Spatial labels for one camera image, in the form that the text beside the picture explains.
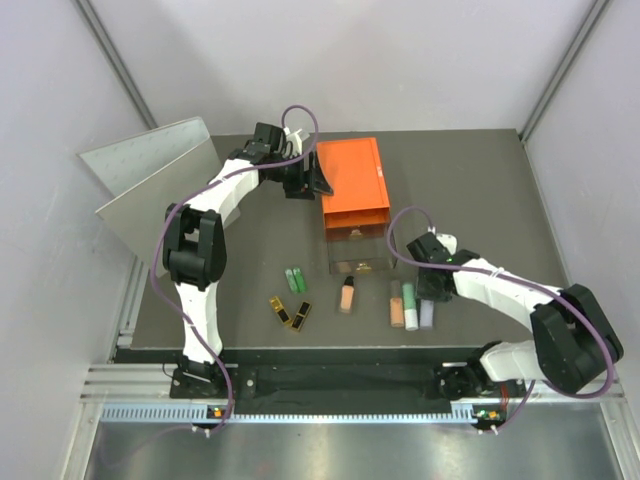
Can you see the gold black compact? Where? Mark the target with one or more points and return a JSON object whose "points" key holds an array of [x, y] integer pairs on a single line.
{"points": [[301, 316], [279, 309]]}

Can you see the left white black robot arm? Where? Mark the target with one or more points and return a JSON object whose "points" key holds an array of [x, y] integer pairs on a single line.
{"points": [[194, 250]]}

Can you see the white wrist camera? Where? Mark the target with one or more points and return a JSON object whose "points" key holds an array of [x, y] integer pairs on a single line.
{"points": [[294, 139], [449, 241]]}

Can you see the orange tube grey cap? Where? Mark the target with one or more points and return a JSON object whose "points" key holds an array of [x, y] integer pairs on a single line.
{"points": [[396, 305]]}

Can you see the grey metal panel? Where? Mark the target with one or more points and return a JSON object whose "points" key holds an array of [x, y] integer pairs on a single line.
{"points": [[146, 173]]}

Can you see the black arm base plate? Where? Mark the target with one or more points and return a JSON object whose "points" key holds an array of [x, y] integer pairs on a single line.
{"points": [[306, 383]]}

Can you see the gold black compact left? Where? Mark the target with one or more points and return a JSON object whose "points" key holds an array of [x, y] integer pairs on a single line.
{"points": [[279, 309]]}

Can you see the orange drawer box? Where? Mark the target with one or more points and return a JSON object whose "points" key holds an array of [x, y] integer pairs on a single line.
{"points": [[359, 205]]}

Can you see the lilac white tube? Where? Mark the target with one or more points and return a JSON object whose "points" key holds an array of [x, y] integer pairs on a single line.
{"points": [[426, 314]]}

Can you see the green lipstick tube right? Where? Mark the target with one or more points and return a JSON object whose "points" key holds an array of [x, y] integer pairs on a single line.
{"points": [[300, 280]]}

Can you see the aluminium frame rail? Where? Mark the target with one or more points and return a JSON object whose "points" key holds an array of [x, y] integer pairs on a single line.
{"points": [[147, 382]]}

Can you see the slotted grey cable duct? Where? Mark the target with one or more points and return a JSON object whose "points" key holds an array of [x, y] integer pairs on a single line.
{"points": [[206, 414]]}

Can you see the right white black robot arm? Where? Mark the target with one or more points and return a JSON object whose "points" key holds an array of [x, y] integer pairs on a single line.
{"points": [[572, 340]]}

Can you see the green lipstick tube left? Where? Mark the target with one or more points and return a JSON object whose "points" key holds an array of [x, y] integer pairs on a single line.
{"points": [[291, 280]]}

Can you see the peach foundation bottle black cap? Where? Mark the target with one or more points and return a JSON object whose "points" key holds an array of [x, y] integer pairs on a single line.
{"points": [[347, 295]]}

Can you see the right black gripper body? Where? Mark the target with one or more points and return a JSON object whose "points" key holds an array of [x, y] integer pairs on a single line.
{"points": [[427, 290]]}

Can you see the green white tube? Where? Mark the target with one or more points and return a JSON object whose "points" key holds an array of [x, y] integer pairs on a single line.
{"points": [[410, 311]]}

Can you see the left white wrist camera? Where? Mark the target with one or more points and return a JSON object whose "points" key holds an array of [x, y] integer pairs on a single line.
{"points": [[294, 139]]}

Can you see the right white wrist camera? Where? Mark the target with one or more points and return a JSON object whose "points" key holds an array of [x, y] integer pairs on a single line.
{"points": [[449, 241]]}

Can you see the clear acrylic drawer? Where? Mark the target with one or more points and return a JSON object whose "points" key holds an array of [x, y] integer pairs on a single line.
{"points": [[359, 249]]}

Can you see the green lipstick tube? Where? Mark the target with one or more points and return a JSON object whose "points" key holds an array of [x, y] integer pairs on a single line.
{"points": [[291, 280], [300, 280]]}

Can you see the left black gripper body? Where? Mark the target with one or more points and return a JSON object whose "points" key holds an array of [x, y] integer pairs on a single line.
{"points": [[295, 180]]}

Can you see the gold black compact right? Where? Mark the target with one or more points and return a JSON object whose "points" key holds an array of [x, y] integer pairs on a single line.
{"points": [[301, 316]]}

